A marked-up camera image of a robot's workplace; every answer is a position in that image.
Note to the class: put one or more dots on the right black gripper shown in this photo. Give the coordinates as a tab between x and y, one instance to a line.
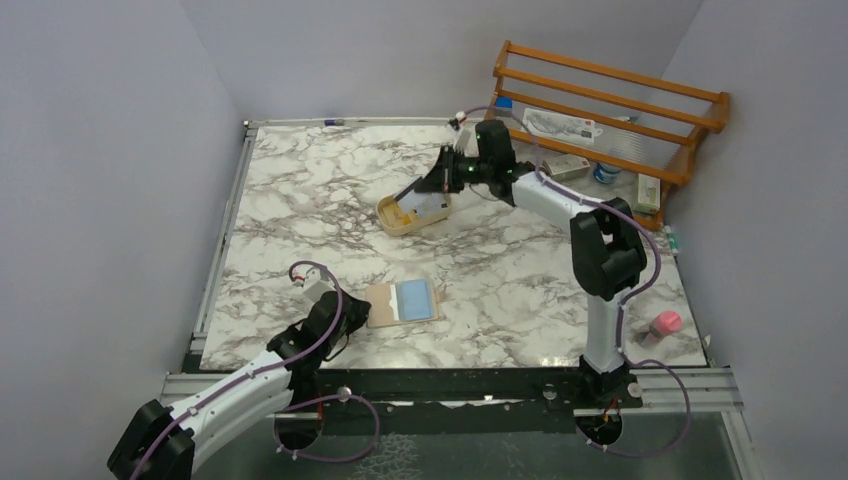
440	177

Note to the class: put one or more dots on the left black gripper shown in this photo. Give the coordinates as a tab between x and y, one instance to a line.
359	313

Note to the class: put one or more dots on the white card with black stripe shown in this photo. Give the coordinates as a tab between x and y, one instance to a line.
407	198

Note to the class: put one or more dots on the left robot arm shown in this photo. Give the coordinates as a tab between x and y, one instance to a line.
173	441

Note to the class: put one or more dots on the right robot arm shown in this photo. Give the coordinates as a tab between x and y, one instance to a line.
607	253

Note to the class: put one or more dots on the white black card in tray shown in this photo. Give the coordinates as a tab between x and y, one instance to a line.
432	206

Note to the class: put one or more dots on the orange card in tray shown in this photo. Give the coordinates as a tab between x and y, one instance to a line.
395	216

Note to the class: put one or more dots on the beige oval tray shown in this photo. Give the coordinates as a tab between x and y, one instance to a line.
415	225

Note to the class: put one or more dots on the blue white small box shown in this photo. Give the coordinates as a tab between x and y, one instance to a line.
503	107

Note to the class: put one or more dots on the clear packet with red label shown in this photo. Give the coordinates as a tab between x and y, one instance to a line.
561	127

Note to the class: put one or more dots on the grey box with red label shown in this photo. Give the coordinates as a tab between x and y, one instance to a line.
565	167

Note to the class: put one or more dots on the blue white bottle cap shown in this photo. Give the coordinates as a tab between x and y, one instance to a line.
605	174

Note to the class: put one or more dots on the green white small box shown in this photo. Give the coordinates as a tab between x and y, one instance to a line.
648	195

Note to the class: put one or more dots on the green white tube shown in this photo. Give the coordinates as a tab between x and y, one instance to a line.
672	240

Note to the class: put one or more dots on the pink object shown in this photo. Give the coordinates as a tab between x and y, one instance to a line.
663	325

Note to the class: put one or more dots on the wooden shelf rack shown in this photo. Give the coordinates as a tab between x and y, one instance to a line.
634	124

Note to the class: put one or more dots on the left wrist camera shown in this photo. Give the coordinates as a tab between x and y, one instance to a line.
313	284

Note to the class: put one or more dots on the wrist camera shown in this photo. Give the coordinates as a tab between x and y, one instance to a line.
461	134
313	284

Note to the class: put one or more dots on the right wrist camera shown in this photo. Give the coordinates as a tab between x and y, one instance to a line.
461	134

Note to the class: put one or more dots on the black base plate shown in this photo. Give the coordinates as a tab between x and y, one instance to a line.
360	402

